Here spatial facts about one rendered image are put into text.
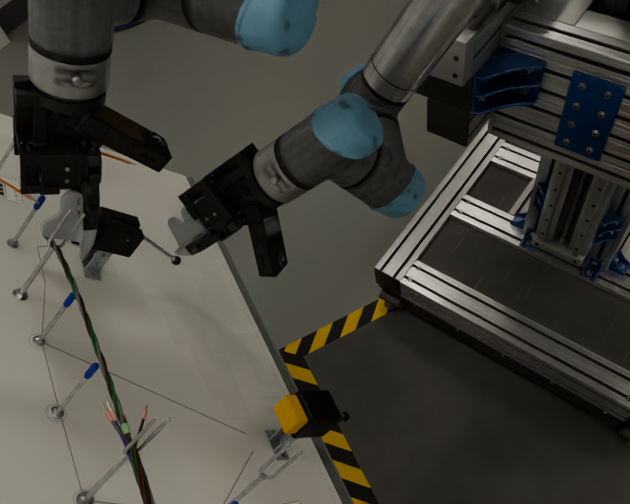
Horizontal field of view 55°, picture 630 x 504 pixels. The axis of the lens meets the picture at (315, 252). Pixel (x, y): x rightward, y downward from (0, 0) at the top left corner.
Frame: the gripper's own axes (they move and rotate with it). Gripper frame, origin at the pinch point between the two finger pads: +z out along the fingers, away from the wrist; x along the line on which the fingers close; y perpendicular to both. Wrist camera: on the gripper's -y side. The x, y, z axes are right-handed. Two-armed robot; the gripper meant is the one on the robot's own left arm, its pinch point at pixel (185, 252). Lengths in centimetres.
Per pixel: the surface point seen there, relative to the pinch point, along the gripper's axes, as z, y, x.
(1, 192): 10.6, 21.4, 9.7
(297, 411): -11.5, -22.8, 13.5
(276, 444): -2.9, -27.5, 12.2
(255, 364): 2.0, -20.2, 1.1
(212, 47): 93, 50, -190
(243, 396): 0.0, -20.6, 8.8
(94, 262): 4.7, 6.6, 9.9
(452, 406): 23, -88, -69
